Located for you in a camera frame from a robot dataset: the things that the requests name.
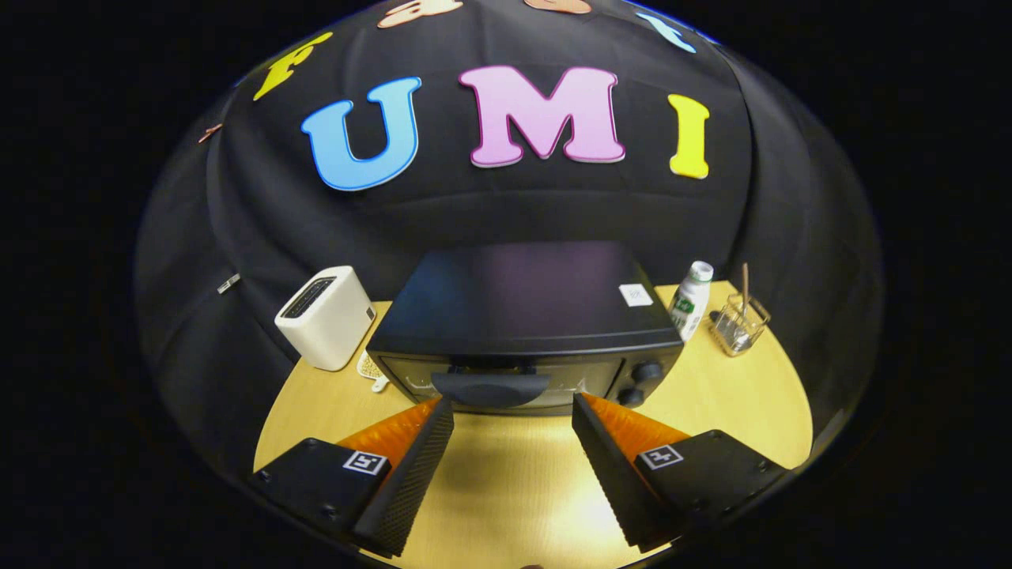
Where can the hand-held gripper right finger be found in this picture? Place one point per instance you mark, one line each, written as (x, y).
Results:
(613, 482)

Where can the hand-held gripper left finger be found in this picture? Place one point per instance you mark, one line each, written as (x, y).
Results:
(415, 482)

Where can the black toaster oven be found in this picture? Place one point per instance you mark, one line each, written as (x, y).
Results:
(522, 300)

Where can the white bread toaster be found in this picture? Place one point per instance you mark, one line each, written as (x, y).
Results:
(324, 324)

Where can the small white dish with beans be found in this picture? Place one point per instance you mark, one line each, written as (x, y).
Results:
(370, 367)

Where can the white bottle with green label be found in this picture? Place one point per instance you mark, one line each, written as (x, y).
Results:
(689, 304)

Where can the wooden stick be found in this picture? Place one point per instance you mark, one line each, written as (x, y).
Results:
(745, 284)

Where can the white clip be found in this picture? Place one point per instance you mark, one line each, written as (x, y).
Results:
(229, 284)

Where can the black backdrop cloth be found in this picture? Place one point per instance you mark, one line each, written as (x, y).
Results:
(751, 197)

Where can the pink clip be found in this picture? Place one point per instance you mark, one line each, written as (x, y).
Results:
(210, 133)

